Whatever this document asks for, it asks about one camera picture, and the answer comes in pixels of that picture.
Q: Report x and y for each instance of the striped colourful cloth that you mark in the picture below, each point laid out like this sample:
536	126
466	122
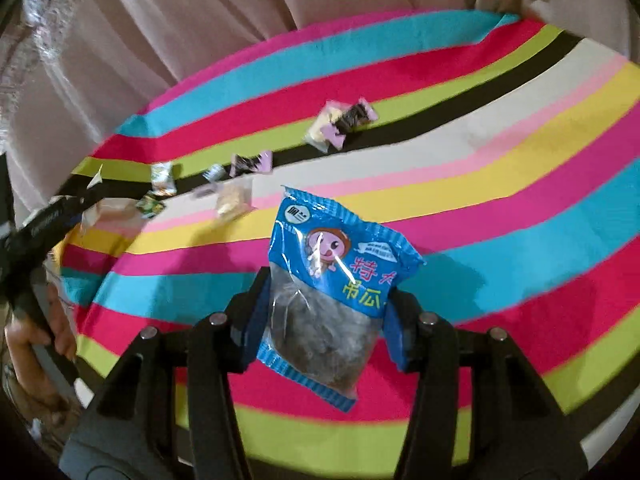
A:
450	170

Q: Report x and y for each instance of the white candy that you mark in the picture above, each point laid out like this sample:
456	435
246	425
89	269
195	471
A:
95	178

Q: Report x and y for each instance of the person's left hand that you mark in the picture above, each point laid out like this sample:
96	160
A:
57	320

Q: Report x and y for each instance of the small blue silver candy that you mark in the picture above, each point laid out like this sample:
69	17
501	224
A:
214	172

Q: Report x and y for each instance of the clear packet beige biscuit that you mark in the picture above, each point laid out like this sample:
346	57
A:
112	212
232	201

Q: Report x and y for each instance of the cream clear snack packet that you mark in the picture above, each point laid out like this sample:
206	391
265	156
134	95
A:
320	127

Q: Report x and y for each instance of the blue snack packet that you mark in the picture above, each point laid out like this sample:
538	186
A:
325	255

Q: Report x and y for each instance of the purple black wrapped candy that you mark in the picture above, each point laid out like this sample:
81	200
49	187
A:
250	163
352	112

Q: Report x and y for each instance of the dark green wrapped candy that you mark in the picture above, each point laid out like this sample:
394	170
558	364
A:
150	205

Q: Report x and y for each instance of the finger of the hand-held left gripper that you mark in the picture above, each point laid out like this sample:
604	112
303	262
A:
55	215

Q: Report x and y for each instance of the clear silver candy wrapper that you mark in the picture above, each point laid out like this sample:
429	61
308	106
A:
162	178

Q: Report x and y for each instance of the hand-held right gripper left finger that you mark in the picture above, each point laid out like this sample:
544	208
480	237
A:
251	322

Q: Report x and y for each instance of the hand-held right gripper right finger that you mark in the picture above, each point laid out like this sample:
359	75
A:
398	335

